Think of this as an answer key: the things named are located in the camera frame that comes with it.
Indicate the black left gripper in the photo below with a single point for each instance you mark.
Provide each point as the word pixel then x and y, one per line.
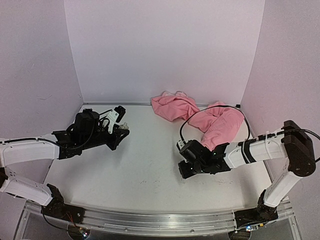
pixel 119 139

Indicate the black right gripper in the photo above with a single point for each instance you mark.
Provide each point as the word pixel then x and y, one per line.
pixel 186 169

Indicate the clear nail polish bottle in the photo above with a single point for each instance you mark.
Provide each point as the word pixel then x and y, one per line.
pixel 124 126

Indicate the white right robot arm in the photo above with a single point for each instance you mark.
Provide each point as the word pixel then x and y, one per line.
pixel 291 143

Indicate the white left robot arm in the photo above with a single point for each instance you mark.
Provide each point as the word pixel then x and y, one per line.
pixel 23 160

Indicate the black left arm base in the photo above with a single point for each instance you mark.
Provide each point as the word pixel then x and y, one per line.
pixel 58 209

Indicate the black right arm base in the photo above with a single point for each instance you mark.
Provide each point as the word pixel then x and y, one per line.
pixel 261 214

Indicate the pink sweatshirt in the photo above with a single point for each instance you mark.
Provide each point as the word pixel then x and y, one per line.
pixel 218 124

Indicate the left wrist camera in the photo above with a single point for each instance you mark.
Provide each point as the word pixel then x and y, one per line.
pixel 114 116

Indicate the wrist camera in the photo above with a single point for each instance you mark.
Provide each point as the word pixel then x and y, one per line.
pixel 114 116
pixel 181 146

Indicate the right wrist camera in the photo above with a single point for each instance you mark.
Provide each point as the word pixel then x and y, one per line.
pixel 181 146

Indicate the aluminium front rail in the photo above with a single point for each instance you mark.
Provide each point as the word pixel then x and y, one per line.
pixel 164 224

